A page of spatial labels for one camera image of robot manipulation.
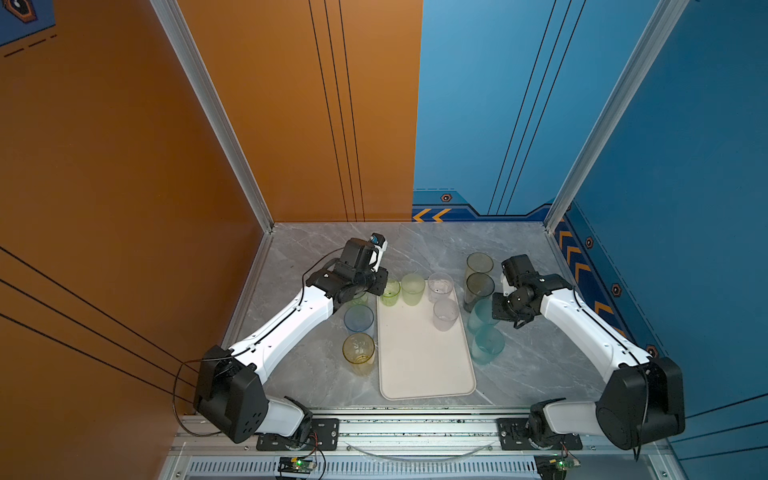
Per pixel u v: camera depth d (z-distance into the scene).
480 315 0.89
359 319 0.85
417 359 0.85
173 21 0.70
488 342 0.84
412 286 0.94
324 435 0.74
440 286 0.97
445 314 0.94
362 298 0.85
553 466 0.70
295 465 0.71
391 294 0.98
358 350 0.78
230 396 0.41
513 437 0.72
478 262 0.93
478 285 0.91
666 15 0.70
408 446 0.72
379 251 0.64
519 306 0.69
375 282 0.71
